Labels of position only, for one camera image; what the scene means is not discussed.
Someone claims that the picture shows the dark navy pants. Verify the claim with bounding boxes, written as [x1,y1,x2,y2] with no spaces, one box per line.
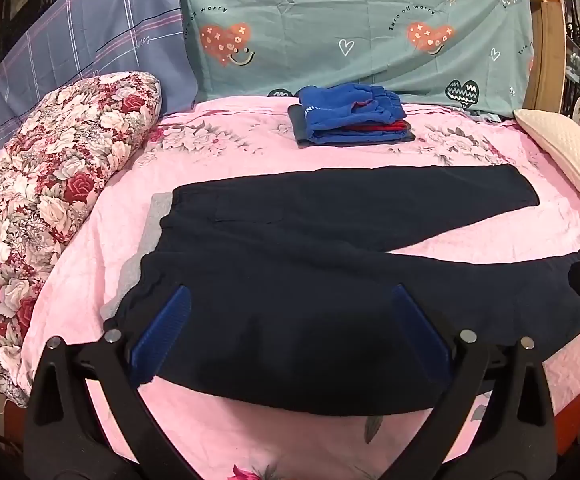
[106,165,580,416]

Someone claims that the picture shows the cream textured pillow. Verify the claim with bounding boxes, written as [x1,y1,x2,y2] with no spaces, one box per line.
[514,110,580,194]

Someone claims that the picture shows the pink floral bedsheet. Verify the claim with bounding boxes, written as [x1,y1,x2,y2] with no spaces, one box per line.
[18,94,580,480]

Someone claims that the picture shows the red floral rolled quilt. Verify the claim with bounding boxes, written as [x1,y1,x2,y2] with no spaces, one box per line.
[0,72,162,406]

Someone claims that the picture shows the teal heart pattern pillow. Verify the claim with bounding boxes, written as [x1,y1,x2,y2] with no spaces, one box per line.
[179,0,534,117]

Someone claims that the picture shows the folded blue clothes stack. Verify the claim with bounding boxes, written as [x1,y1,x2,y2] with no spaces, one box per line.
[288,82,416,146]

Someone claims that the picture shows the wooden bed frame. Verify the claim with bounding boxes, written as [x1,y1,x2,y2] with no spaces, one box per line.
[524,0,566,113]

